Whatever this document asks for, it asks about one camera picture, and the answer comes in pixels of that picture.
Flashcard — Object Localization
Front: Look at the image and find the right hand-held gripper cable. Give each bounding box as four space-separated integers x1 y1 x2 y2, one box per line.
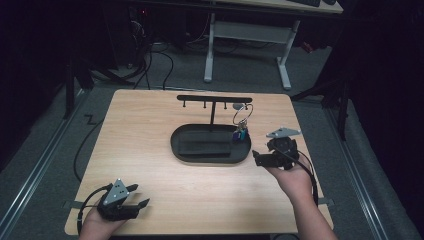
278 146 320 207

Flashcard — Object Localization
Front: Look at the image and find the black metal stand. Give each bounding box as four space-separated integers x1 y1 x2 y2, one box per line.
290 78 351 142
63 59 136 120

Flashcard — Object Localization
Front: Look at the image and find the black floor cable bundle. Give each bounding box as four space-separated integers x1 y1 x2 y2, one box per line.
132 41 175 91

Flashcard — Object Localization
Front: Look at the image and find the black computer tower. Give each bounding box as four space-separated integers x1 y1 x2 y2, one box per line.
128 4 153 68

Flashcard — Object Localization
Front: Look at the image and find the thin black floor cable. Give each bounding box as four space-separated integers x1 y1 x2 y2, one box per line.
73 114 105 184

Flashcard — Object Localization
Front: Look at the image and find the black keyboard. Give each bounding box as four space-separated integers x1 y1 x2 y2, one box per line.
287 0 322 8

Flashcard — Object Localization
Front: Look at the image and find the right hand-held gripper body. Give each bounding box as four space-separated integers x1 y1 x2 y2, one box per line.
265 126 303 170

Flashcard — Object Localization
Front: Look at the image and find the metal floor rail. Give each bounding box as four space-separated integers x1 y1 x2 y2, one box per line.
324 108 389 240
0 89 88 234

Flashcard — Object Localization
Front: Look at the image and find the black wallet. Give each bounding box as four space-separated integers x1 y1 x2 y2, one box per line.
178 130 234 158

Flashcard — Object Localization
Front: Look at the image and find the black key holder tray stand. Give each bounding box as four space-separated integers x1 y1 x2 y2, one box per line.
169 94 253 165

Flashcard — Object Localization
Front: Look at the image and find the person's right hand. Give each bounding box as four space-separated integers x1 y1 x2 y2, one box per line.
264 162 317 205

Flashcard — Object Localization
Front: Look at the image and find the left hand-held gripper cable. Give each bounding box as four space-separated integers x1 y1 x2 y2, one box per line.
76 184 113 236

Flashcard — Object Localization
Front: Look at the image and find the hand-held gripper cable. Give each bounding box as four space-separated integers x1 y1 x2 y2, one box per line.
76 184 113 236
278 146 320 207

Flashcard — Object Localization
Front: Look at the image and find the white frame desk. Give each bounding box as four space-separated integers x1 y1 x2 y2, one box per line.
203 0 344 92

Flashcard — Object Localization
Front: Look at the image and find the key ring with coloured tags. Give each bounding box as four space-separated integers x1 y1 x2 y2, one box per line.
231 103 255 143

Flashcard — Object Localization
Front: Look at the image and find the person's left hand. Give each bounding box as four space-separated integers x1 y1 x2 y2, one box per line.
78 208 130 240

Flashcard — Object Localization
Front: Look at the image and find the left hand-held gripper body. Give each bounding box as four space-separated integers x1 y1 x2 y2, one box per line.
96 178 141 222

